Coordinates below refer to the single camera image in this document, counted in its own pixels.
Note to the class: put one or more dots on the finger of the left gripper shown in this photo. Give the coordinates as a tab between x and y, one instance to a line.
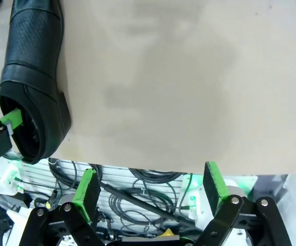
11	119

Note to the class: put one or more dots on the black power adapter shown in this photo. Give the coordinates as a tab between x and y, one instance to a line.
11	202

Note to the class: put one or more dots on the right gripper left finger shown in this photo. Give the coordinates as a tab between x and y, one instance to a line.
86	194

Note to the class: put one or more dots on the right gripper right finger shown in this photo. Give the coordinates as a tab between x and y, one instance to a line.
214	184

